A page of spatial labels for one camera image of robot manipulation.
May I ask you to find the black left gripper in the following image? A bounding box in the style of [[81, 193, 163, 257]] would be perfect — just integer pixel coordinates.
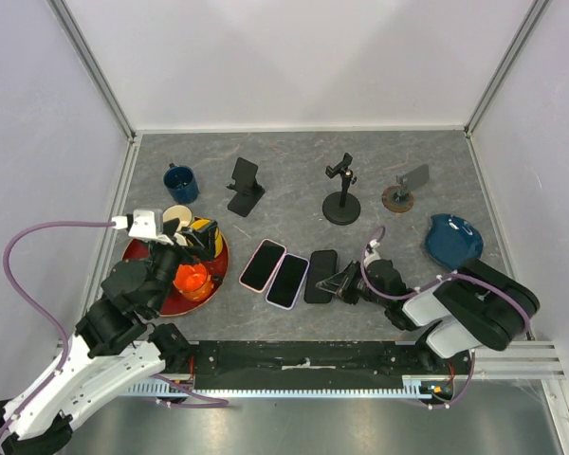
[[149, 217, 219, 314]]

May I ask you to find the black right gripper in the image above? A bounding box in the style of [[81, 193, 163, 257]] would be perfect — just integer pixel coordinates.
[[315, 259, 388, 308]]

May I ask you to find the black phone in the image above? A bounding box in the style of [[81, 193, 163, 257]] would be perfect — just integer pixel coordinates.
[[303, 249, 339, 304]]

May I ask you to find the phone with lilac case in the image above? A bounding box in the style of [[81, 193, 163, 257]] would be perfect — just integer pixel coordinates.
[[266, 253, 309, 311]]

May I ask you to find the black round-base phone stand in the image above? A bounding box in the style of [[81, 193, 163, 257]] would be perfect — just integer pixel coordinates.
[[321, 153, 361, 226]]

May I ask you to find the phone with pink case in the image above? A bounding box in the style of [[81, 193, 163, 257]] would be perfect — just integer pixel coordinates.
[[239, 239, 286, 293]]

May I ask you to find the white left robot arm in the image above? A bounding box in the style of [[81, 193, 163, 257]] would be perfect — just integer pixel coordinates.
[[0, 209, 218, 454]]

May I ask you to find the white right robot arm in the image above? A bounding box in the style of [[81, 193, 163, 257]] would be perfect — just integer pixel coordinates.
[[315, 259, 541, 373]]

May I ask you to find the black folding phone stand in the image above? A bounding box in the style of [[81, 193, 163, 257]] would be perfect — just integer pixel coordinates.
[[227, 157, 265, 217]]

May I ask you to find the wooden-base phone stand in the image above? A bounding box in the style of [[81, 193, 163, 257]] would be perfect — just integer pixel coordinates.
[[381, 164, 430, 213]]

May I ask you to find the yellow enamel mug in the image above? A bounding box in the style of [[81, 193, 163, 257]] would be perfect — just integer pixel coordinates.
[[190, 218, 223, 260]]

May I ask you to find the cream enamel mug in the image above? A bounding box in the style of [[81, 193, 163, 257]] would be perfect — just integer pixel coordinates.
[[163, 205, 194, 230]]

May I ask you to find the orange enamel mug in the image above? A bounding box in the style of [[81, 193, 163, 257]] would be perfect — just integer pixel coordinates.
[[174, 263, 223, 302]]

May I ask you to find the dark blue enamel mug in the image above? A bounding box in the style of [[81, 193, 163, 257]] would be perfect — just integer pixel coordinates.
[[163, 163, 200, 205]]

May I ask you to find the red round tray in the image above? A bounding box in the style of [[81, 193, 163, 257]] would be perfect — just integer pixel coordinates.
[[121, 210, 224, 319]]

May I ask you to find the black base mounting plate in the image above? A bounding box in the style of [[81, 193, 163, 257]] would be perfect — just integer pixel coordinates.
[[172, 340, 469, 391]]

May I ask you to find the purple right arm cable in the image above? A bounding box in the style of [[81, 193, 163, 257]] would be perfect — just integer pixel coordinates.
[[361, 225, 532, 411]]

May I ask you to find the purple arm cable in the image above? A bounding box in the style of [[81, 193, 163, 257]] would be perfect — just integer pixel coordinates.
[[0, 220, 231, 454], [361, 225, 532, 411]]

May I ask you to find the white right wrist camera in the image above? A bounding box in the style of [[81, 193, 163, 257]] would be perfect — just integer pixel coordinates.
[[362, 239, 381, 268]]

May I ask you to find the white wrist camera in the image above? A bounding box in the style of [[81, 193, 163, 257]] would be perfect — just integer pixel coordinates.
[[362, 239, 381, 268], [111, 209, 163, 241]]

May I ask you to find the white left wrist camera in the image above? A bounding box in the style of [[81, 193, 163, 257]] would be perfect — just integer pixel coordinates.
[[111, 209, 163, 241]]

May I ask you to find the slotted cable duct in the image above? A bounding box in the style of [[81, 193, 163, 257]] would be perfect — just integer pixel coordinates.
[[121, 377, 431, 399]]

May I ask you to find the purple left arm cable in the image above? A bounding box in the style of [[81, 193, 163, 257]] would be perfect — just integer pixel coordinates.
[[0, 220, 231, 454]]

